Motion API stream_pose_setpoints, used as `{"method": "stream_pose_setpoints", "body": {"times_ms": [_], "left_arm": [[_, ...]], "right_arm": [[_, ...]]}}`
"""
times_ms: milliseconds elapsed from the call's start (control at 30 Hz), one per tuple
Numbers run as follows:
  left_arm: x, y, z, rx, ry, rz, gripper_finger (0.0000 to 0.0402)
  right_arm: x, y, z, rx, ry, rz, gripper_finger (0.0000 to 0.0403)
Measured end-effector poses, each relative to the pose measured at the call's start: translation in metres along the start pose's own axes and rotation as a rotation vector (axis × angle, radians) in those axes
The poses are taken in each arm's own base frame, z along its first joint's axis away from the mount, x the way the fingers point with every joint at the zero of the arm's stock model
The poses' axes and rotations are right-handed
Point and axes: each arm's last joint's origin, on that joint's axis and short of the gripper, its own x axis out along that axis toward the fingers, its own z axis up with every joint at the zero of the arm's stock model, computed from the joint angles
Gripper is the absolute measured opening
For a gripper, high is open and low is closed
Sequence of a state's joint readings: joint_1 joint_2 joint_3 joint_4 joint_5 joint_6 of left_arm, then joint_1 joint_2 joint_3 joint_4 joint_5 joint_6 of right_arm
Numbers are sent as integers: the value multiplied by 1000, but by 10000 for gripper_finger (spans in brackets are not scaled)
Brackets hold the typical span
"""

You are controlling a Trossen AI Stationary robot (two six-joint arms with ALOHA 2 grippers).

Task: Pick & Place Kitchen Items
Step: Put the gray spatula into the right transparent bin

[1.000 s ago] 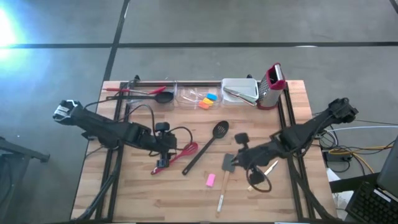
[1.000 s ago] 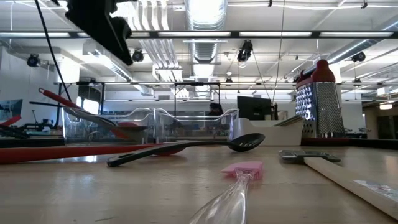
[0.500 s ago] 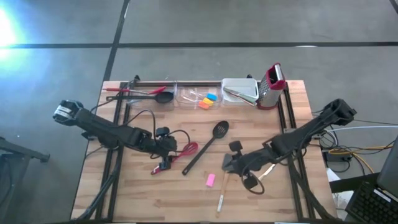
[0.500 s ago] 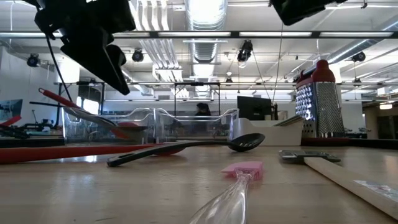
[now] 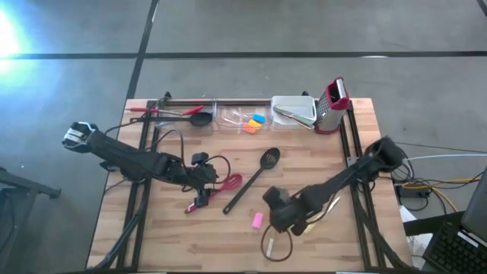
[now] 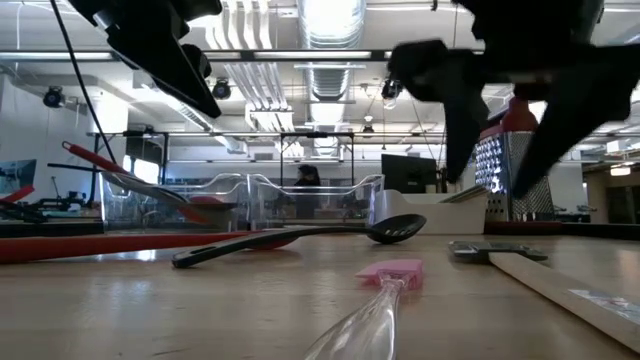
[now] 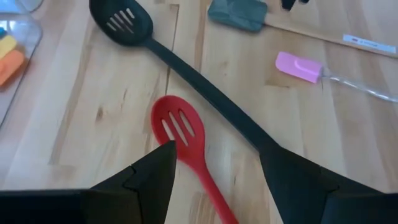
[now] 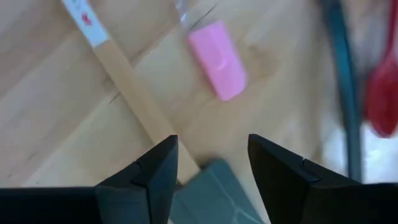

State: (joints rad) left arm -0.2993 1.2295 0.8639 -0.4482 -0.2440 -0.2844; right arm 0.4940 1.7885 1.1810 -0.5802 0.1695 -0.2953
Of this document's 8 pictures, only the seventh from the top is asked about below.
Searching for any yellow spatula clear handle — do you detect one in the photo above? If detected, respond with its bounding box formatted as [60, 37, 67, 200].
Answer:
[0, 34, 18, 60]

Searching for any black slotted spoon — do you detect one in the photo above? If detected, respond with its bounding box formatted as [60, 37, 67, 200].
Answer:
[89, 0, 280, 153]

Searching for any grey spatula wooden handle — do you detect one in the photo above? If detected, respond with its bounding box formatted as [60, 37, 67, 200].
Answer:
[207, 0, 398, 58]

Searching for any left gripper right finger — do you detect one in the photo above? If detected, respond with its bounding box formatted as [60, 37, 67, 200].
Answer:
[259, 146, 398, 224]

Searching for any pink spatula clear handle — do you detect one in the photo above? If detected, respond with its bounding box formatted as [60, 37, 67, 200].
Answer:
[275, 51, 398, 103]

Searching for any clear plastic bin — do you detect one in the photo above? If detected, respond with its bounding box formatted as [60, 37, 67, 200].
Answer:
[0, 0, 44, 129]

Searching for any orange spatula clear handle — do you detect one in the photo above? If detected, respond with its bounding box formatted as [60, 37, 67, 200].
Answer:
[0, 49, 25, 86]

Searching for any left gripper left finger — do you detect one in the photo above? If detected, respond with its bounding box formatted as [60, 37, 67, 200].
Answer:
[0, 140, 177, 224]

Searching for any red slotted spoon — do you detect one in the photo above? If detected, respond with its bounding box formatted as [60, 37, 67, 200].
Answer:
[150, 95, 239, 224]

